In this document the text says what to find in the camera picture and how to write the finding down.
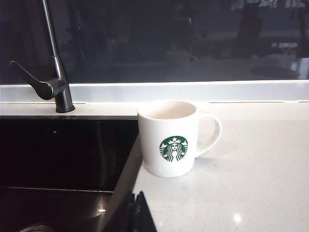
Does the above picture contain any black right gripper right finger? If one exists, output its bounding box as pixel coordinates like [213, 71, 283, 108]
[132, 190, 158, 232]

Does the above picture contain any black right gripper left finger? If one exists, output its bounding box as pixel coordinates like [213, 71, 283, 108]
[106, 192, 137, 232]

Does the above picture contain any white Starbucks ceramic mug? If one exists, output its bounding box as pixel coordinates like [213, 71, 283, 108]
[137, 99, 222, 178]

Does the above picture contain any round metal sink drain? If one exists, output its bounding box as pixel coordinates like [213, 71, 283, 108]
[18, 224, 52, 232]

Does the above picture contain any black undermount sink basin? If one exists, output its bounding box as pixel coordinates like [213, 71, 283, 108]
[0, 115, 143, 232]

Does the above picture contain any steel gooseneck faucet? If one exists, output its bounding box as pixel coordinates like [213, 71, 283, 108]
[41, 0, 75, 114]

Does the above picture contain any white stone backsplash ledge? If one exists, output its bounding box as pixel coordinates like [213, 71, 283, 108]
[0, 80, 309, 104]

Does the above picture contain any steel faucet lever handle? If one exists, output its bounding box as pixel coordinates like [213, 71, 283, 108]
[9, 60, 67, 100]

